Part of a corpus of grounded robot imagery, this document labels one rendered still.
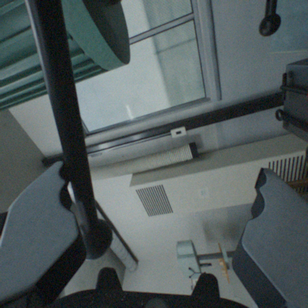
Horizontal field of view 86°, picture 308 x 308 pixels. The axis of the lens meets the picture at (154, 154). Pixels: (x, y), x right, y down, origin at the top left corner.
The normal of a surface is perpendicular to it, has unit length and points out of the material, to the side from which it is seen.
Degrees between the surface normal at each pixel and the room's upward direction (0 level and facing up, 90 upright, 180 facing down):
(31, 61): 90
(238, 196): 90
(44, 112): 90
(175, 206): 90
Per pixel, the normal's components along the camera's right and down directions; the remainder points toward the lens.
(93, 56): 0.22, 0.97
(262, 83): -0.05, 0.53
